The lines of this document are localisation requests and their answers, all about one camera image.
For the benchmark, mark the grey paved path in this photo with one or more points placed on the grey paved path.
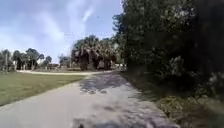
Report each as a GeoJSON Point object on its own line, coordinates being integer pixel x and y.
{"type": "Point", "coordinates": [90, 106]}

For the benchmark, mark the dense thicket of trees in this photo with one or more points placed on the dense thicket of trees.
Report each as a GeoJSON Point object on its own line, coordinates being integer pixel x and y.
{"type": "Point", "coordinates": [170, 36]}

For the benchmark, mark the row of distant trees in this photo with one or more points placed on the row of distant trees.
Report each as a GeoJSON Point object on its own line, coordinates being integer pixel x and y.
{"type": "Point", "coordinates": [26, 59]}

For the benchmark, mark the pale cross path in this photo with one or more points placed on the pale cross path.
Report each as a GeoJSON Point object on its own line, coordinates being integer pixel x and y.
{"type": "Point", "coordinates": [56, 72]}

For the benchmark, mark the green grass field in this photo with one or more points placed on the green grass field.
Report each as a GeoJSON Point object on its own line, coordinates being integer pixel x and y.
{"type": "Point", "coordinates": [30, 85]}

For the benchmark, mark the weedy grass verge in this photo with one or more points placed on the weedy grass verge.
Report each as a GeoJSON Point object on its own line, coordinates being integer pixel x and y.
{"type": "Point", "coordinates": [186, 106]}

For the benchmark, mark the clump of palm trees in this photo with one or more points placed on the clump of palm trees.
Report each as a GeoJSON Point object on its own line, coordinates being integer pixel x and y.
{"type": "Point", "coordinates": [93, 53]}

